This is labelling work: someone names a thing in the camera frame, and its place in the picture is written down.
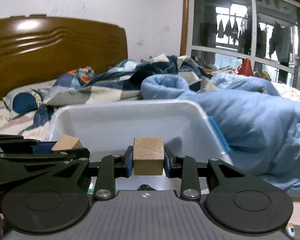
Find light blue duvet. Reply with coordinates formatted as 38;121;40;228
141;74;300;197

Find window with white frame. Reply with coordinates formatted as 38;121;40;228
180;0;300;85

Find checkered blue grey blanket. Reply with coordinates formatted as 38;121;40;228
20;54;212;135

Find wooden cube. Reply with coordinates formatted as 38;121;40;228
51;134;83;151
133;137;164;176

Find red bag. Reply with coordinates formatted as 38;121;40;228
237;59;254;76

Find wooden headboard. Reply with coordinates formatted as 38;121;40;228
0;15;128;100

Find blue patterned pillow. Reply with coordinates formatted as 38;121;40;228
3;88;49;120

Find white plastic bin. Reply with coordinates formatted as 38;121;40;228
47;99;235;193

